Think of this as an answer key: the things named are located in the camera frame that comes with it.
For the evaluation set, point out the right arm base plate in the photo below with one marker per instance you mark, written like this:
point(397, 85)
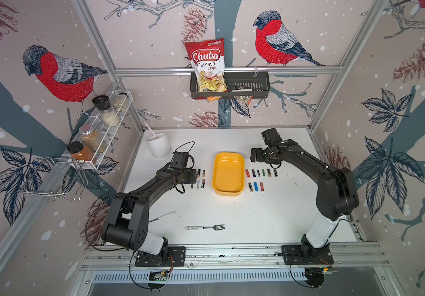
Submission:
point(290, 255)

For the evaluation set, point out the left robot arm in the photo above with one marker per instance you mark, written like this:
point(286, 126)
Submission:
point(127, 222)

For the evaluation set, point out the silver lid spice jar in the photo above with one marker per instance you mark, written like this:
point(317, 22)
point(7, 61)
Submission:
point(93, 139)

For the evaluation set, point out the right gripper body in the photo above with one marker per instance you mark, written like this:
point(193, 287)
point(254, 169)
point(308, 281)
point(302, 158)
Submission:
point(262, 155)

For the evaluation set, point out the white wire spice rack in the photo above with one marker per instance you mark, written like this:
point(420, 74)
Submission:
point(101, 162)

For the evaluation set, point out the black lid spice jar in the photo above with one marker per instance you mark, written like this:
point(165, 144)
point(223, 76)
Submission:
point(108, 114)

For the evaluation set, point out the pale spice jar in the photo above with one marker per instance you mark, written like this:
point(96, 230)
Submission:
point(121, 102)

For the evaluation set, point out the wire hanger rack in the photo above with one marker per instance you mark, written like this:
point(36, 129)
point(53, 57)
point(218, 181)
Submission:
point(67, 181)

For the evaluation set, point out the red Chuba cassava chips bag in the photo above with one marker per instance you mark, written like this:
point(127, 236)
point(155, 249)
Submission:
point(207, 59)

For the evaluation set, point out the metal fork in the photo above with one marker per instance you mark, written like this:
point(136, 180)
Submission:
point(217, 227)

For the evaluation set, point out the black wall basket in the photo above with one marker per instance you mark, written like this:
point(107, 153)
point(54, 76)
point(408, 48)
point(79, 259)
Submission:
point(255, 85)

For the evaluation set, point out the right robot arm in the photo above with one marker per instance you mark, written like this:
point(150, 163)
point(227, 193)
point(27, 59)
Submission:
point(336, 195)

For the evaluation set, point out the orange spice jar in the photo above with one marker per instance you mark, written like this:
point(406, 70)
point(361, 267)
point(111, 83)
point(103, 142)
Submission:
point(79, 151)

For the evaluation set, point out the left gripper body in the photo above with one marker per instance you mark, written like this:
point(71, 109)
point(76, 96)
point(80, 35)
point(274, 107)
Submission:
point(189, 176)

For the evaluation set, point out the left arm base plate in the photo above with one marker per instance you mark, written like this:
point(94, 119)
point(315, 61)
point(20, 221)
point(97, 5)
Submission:
point(174, 256)

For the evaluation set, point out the yellow plastic storage box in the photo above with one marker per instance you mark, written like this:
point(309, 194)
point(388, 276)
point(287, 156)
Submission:
point(229, 174)

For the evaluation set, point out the white ceramic cup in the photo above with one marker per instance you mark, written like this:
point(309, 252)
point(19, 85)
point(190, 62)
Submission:
point(159, 145)

